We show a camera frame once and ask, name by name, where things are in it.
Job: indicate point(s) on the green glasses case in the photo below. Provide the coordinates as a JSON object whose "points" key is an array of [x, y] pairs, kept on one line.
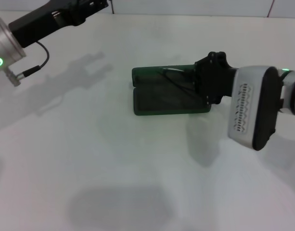
{"points": [[161, 103]]}

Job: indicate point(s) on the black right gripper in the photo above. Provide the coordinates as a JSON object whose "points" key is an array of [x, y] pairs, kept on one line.
{"points": [[212, 77]]}

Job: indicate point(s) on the black glasses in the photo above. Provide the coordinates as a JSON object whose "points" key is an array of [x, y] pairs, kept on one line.
{"points": [[173, 69]]}

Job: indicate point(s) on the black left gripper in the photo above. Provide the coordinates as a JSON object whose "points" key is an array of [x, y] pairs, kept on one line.
{"points": [[46, 19]]}

